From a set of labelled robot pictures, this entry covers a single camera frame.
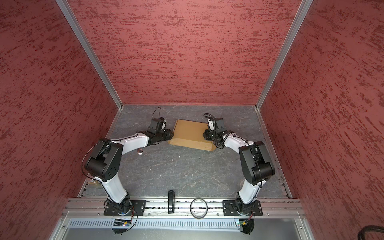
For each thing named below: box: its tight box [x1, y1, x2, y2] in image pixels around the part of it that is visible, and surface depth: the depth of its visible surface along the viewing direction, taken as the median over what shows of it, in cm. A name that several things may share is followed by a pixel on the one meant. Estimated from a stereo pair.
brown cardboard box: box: [167, 119, 216, 151], surface depth 97 cm
